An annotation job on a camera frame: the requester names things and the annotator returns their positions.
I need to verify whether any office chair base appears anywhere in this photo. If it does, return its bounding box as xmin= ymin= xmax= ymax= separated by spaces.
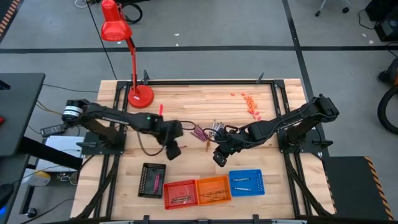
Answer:
xmin=314 ymin=0 xmax=351 ymax=17

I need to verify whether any yellow round object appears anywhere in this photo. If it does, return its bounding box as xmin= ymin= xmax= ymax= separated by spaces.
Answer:
xmin=29 ymin=170 xmax=52 ymax=187

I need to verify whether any hazard striped floor mat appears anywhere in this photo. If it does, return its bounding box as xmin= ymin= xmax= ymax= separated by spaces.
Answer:
xmin=0 ymin=0 xmax=22 ymax=40

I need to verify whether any thick black hose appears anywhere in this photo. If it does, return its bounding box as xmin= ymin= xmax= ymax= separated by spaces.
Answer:
xmin=377 ymin=84 xmax=398 ymax=136

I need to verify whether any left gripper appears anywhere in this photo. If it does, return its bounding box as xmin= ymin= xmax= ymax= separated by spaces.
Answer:
xmin=155 ymin=117 xmax=185 ymax=161

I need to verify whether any white box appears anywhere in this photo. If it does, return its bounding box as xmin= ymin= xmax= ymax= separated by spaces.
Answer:
xmin=44 ymin=135 xmax=85 ymax=172

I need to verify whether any orange slotted basket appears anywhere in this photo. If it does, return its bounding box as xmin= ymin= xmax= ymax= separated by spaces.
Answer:
xmin=195 ymin=175 xmax=233 ymax=207

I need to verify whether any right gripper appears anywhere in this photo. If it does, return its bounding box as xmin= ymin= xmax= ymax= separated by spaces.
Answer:
xmin=213 ymin=127 xmax=249 ymax=168

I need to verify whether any black power adapter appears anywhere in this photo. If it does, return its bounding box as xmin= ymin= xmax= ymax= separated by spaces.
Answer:
xmin=40 ymin=123 xmax=67 ymax=138

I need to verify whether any red desk lamp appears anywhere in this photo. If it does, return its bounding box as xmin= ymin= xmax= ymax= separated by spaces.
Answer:
xmin=99 ymin=0 xmax=155 ymax=110

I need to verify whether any coiled black cable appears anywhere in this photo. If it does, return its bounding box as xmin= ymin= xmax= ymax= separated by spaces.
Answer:
xmin=123 ymin=1 xmax=144 ymax=25

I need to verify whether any black platform with hazard stripe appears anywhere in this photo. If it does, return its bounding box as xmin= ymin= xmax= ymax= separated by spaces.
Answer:
xmin=322 ymin=155 xmax=396 ymax=222

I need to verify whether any black floor cable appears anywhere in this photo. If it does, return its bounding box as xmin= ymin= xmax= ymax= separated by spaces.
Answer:
xmin=42 ymin=83 xmax=100 ymax=94

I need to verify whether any black lamp power cable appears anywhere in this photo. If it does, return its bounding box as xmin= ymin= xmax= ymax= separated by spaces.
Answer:
xmin=84 ymin=0 xmax=118 ymax=81

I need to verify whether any brown arm cable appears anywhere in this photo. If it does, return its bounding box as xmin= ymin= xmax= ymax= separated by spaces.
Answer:
xmin=136 ymin=130 xmax=169 ymax=157

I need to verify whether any black rounded device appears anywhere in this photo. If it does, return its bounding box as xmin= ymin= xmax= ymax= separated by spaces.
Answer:
xmin=0 ymin=183 xmax=15 ymax=218

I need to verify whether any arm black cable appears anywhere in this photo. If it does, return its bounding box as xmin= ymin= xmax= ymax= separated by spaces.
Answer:
xmin=179 ymin=119 xmax=197 ymax=131
xmin=203 ymin=123 xmax=241 ymax=146

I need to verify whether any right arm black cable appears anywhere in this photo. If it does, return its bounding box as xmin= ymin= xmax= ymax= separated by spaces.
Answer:
xmin=203 ymin=123 xmax=241 ymax=146

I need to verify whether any grey vacuum cleaner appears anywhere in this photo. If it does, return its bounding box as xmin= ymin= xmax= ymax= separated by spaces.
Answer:
xmin=377 ymin=57 xmax=398 ymax=86

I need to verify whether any red slotted basket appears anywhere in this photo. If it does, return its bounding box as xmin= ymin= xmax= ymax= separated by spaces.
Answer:
xmin=163 ymin=179 xmax=199 ymax=210

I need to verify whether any black equipment case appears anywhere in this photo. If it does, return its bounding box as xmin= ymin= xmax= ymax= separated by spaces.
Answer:
xmin=364 ymin=0 xmax=398 ymax=43

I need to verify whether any black desk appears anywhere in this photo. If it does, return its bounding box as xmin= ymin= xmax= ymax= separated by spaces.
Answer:
xmin=0 ymin=72 xmax=84 ymax=171

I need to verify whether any black slotted basket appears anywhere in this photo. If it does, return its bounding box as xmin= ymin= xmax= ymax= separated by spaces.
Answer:
xmin=137 ymin=162 xmax=167 ymax=199

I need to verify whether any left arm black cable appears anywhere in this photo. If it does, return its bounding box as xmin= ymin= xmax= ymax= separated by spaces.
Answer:
xmin=179 ymin=119 xmax=197 ymax=131

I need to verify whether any blue slotted basket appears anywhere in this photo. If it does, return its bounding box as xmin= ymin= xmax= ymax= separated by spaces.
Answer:
xmin=228 ymin=169 xmax=266 ymax=198

